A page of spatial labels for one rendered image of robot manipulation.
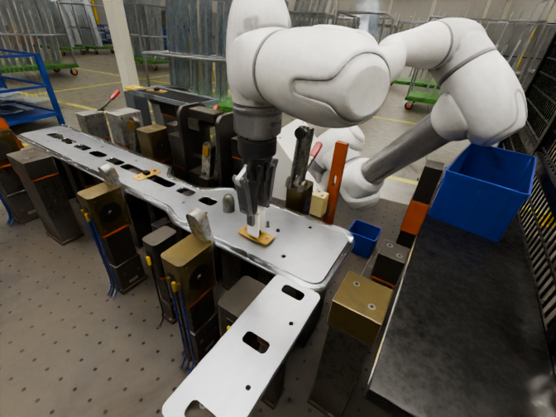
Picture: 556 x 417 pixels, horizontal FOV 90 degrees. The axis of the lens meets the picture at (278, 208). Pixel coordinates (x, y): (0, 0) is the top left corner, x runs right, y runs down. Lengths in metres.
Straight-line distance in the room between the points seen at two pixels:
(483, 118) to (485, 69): 0.11
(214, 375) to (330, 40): 0.45
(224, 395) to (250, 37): 0.49
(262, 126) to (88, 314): 0.75
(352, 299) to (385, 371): 0.10
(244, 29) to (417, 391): 0.55
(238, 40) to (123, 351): 0.77
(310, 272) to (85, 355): 0.62
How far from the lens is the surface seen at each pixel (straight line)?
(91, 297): 1.05
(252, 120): 0.49
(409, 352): 0.50
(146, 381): 0.84
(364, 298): 0.49
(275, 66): 0.38
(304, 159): 0.73
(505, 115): 0.83
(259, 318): 0.51
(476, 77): 0.83
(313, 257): 0.63
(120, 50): 4.67
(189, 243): 0.59
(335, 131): 1.28
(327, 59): 0.33
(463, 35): 0.86
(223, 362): 0.48
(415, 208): 0.69
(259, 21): 0.47
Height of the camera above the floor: 1.42
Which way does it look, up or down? 33 degrees down
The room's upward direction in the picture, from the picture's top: 4 degrees clockwise
